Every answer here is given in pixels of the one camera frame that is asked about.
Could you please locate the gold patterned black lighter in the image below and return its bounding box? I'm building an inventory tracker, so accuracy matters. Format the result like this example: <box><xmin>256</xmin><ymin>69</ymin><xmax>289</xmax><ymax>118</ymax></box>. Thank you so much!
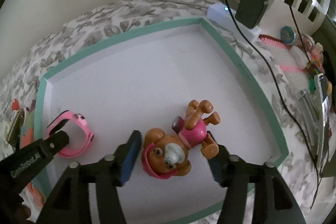
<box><xmin>6</xmin><ymin>108</ymin><xmax>25</xmax><ymax>147</ymax></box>

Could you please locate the brown dog toy figure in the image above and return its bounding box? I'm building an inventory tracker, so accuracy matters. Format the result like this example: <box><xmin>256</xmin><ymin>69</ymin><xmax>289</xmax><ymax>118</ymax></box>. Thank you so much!
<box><xmin>141</xmin><ymin>100</ymin><xmax>221</xmax><ymax>180</ymax></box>

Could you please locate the pink kids smartwatch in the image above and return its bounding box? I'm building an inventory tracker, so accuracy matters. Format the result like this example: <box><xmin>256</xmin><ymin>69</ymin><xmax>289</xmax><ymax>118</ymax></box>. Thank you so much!
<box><xmin>46</xmin><ymin>110</ymin><xmax>94</xmax><ymax>158</ymax></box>

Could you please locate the red white glue bottle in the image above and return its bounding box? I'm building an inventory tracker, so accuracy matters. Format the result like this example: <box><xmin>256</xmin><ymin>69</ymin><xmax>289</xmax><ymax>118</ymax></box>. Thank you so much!
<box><xmin>11</xmin><ymin>98</ymin><xmax>20</xmax><ymax>111</ymax></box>

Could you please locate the magenta small cylinder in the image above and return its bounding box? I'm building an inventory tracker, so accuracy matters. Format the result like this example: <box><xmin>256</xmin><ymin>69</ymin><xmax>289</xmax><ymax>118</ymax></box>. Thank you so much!
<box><xmin>29</xmin><ymin>99</ymin><xmax>36</xmax><ymax>113</ymax></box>

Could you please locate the coral blue utility knife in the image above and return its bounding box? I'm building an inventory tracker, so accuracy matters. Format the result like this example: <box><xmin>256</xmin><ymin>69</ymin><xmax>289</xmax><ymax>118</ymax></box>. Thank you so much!
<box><xmin>26</xmin><ymin>182</ymin><xmax>45</xmax><ymax>208</ymax></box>

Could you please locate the pink blue inaer cutter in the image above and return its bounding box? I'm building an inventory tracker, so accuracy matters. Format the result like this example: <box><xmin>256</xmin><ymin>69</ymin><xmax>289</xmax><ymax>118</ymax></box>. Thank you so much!
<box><xmin>20</xmin><ymin>126</ymin><xmax>34</xmax><ymax>148</ymax></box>

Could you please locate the teal white shallow box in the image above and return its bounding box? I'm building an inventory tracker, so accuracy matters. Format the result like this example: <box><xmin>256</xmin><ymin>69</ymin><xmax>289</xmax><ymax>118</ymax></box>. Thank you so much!
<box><xmin>34</xmin><ymin>18</ymin><xmax>288</xmax><ymax>223</ymax></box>

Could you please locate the smartphone on stand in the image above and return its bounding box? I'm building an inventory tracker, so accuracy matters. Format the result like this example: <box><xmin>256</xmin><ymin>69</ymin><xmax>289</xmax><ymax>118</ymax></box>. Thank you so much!
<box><xmin>314</xmin><ymin>73</ymin><xmax>331</xmax><ymax>167</ymax></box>

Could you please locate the white pink crochet mat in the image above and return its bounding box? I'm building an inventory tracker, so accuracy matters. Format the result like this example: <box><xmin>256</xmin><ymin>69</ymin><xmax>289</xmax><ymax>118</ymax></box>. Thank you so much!
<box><xmin>259</xmin><ymin>35</ymin><xmax>311</xmax><ymax>90</ymax></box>

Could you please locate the floral grey white blanket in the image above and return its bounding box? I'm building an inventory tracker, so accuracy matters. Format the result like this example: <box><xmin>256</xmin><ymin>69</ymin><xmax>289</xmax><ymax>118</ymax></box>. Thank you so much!
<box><xmin>1</xmin><ymin>0</ymin><xmax>322</xmax><ymax>221</ymax></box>

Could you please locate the teal round tin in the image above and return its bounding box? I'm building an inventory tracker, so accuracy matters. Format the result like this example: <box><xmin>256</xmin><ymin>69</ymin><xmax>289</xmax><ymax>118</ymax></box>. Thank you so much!
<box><xmin>280</xmin><ymin>26</ymin><xmax>296</xmax><ymax>45</ymax></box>

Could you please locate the colourful trinket pile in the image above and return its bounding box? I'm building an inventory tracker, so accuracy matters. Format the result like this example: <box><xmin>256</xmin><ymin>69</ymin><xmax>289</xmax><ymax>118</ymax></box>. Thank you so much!
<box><xmin>291</xmin><ymin>34</ymin><xmax>325</xmax><ymax>92</ymax></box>

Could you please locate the white power strip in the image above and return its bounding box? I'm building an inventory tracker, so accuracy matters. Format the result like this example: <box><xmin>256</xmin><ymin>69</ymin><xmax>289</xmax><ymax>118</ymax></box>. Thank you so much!
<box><xmin>207</xmin><ymin>3</ymin><xmax>261</xmax><ymax>43</ymax></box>

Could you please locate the black power adapter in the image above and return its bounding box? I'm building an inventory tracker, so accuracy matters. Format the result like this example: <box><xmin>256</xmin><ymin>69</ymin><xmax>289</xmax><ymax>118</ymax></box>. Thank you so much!
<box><xmin>235</xmin><ymin>0</ymin><xmax>268</xmax><ymax>29</ymax></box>

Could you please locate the black cable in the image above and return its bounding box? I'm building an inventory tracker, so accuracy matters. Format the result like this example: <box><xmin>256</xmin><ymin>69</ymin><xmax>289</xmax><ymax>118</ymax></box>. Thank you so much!
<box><xmin>219</xmin><ymin>0</ymin><xmax>329</xmax><ymax>210</ymax></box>

